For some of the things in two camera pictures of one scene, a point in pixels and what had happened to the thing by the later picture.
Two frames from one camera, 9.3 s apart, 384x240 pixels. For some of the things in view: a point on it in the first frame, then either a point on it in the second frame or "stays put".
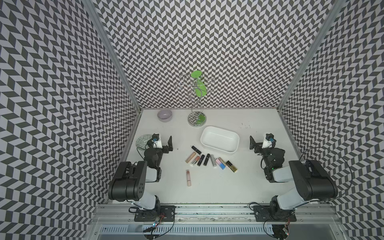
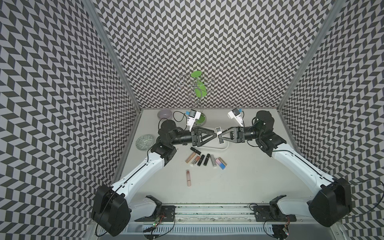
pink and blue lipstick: (223, 166) stays put
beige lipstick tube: (190, 157) stays put
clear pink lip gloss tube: (188, 178) stays put
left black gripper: (165, 147) → (196, 139)
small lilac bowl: (165, 115) stays put
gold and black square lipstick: (231, 166) → (218, 130)
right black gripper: (253, 144) → (237, 134)
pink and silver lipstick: (195, 161) stays put
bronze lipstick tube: (223, 161) stays put
